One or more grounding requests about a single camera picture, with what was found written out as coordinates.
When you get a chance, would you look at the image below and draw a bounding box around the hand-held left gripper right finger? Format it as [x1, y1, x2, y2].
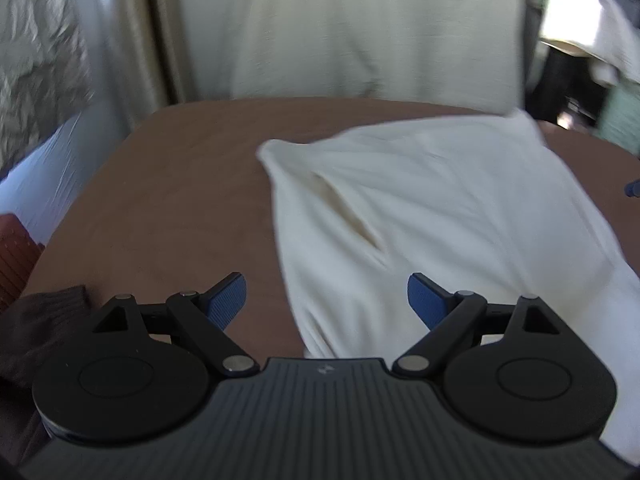
[392, 272, 561, 378]

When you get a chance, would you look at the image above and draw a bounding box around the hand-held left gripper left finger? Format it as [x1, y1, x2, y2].
[92, 272, 261, 378]

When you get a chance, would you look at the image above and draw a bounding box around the cream fleece zip jacket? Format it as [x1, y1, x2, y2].
[256, 109, 640, 466]

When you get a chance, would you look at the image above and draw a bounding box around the mint green shirt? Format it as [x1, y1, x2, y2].
[597, 82, 640, 148]

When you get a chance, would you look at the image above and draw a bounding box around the white puffer jacket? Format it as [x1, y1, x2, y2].
[537, 0, 640, 86]

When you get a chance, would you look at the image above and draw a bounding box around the dark brown knit sweater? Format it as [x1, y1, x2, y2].
[0, 285, 93, 463]

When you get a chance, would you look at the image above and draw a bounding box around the reddish brown box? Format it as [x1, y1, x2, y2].
[0, 212, 47, 313]

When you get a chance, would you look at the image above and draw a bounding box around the beige satin curtain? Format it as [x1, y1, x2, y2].
[75, 0, 201, 131]

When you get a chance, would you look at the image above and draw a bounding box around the crinkled silver foil sheet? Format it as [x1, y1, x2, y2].
[0, 0, 96, 176]

